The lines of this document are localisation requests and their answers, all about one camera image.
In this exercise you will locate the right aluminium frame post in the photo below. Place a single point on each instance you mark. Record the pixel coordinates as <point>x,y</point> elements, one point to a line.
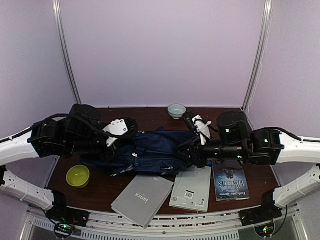
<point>261,47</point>

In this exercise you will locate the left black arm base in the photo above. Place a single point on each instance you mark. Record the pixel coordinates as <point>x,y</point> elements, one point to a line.
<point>60,212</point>

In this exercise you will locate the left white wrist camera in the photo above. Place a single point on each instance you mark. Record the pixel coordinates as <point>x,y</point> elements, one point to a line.
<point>123,127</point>

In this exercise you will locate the light grey barcode notebook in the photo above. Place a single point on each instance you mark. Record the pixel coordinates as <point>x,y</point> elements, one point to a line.
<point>191,189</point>

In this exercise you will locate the pale celadon ceramic bowl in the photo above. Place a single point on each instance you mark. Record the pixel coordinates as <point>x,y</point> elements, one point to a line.
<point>176,110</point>

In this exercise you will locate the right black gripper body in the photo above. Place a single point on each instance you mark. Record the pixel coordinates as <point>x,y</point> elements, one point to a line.
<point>200,161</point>

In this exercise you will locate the lime green bowl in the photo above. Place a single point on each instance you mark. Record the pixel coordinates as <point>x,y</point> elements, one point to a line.
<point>78,176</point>

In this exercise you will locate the aluminium front rail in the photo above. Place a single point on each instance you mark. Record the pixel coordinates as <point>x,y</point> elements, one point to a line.
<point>223,225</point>

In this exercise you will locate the navy blue student backpack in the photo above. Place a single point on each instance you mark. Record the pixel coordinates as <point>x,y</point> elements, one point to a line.
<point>148,152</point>

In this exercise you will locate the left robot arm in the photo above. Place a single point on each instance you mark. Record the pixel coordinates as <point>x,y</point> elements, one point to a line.
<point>79,132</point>

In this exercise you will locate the dark Wuthering Heights book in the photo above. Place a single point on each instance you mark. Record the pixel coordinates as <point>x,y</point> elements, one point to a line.
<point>230,183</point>

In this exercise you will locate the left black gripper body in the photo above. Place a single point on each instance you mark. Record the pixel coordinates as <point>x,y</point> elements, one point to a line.
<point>115,150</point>

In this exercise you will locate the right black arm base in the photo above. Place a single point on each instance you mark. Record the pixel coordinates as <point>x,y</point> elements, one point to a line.
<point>266,212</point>

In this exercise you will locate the grey hardcover book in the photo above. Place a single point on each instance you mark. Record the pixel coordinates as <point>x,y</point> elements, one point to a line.
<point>143,197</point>

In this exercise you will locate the aluminium frame post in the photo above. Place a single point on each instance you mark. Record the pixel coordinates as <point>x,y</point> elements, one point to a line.
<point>261,47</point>
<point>65,53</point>

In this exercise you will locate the left aluminium frame post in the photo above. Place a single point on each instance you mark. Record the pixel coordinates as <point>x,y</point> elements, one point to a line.
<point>65,53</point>

